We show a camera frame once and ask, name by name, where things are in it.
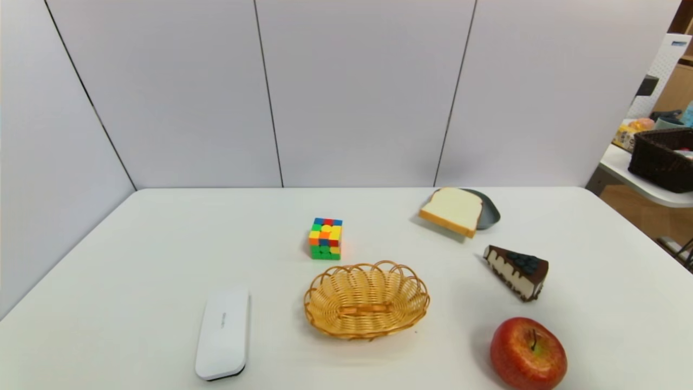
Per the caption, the white bread slice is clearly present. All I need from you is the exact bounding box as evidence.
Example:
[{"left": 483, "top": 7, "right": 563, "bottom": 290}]
[{"left": 419, "top": 187, "right": 484, "bottom": 239}]

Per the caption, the grey dish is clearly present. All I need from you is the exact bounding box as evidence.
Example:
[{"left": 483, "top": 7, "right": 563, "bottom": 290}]
[{"left": 462, "top": 188, "right": 501, "bottom": 230}]

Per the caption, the multicoloured puzzle cube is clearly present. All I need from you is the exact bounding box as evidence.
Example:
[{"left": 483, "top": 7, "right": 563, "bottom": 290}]
[{"left": 309, "top": 218, "right": 343, "bottom": 261}]

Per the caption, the yellow wicker basket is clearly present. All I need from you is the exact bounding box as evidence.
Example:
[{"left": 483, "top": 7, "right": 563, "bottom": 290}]
[{"left": 304, "top": 261, "right": 432, "bottom": 341}]

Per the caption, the white whiteboard eraser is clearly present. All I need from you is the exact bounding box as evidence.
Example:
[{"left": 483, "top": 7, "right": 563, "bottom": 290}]
[{"left": 195, "top": 286, "right": 251, "bottom": 381}]

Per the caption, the chocolate cake slice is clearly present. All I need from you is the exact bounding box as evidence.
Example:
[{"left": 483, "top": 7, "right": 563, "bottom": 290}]
[{"left": 483, "top": 245, "right": 550, "bottom": 302}]

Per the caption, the red apple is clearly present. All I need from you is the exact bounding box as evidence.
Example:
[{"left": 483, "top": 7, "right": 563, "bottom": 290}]
[{"left": 489, "top": 317, "right": 568, "bottom": 390}]

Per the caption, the white side table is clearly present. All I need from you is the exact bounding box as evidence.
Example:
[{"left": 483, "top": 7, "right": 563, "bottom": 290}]
[{"left": 585, "top": 144, "right": 693, "bottom": 209}]

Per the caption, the yellow snack box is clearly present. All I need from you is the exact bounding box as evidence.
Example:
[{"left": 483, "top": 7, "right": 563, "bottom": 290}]
[{"left": 612, "top": 118, "right": 656, "bottom": 153}]

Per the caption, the dark brown woven basket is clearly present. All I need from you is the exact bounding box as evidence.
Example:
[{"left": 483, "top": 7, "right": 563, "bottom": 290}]
[{"left": 627, "top": 128, "right": 693, "bottom": 194}]

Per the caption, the white pegboard panel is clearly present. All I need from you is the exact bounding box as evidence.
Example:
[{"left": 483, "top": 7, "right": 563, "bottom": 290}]
[{"left": 627, "top": 34, "right": 692, "bottom": 120}]

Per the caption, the wooden cabinet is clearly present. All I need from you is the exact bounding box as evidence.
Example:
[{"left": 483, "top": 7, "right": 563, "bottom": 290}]
[{"left": 652, "top": 0, "right": 693, "bottom": 114}]

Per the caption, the black chair frame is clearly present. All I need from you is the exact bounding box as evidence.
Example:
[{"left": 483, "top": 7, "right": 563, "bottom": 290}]
[{"left": 657, "top": 236, "right": 693, "bottom": 272}]

